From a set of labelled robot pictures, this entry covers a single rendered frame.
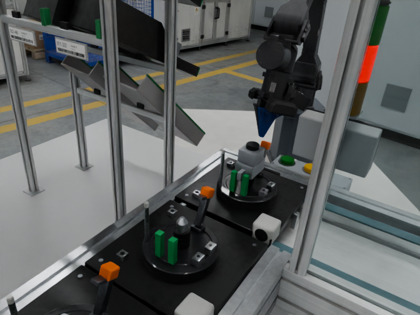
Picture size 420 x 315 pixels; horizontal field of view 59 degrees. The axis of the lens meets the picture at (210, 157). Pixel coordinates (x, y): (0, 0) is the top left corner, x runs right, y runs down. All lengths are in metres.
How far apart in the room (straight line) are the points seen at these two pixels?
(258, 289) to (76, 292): 0.30
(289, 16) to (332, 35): 3.12
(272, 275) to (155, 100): 0.45
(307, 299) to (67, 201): 0.64
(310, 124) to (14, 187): 0.82
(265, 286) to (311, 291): 0.10
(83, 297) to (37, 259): 0.27
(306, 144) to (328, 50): 3.39
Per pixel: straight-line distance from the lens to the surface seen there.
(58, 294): 0.66
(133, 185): 1.08
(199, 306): 0.60
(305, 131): 0.61
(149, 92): 0.84
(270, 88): 0.84
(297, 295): 0.74
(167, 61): 0.82
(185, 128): 0.96
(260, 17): 9.10
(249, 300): 0.65
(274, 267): 0.71
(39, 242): 0.93
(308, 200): 0.62
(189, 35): 6.37
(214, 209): 0.81
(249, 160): 0.81
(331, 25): 3.96
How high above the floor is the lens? 1.45
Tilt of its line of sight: 29 degrees down
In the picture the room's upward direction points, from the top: 4 degrees clockwise
